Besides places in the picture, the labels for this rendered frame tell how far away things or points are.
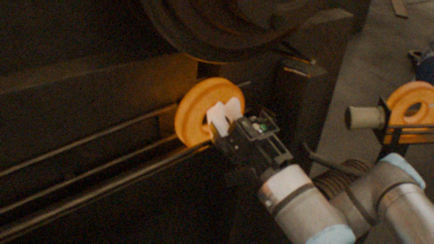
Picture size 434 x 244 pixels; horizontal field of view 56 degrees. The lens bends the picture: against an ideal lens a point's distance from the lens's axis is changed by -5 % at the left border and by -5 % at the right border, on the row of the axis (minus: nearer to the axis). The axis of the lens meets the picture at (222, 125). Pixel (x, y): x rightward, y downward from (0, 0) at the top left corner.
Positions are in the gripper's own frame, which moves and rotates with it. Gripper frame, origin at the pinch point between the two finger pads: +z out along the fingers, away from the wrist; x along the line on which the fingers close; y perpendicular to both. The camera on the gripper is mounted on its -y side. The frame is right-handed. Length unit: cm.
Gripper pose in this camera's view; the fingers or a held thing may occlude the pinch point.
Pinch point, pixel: (211, 107)
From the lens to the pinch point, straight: 86.1
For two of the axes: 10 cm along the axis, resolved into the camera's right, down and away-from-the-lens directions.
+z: -5.5, -7.2, 4.3
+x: -7.9, 2.7, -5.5
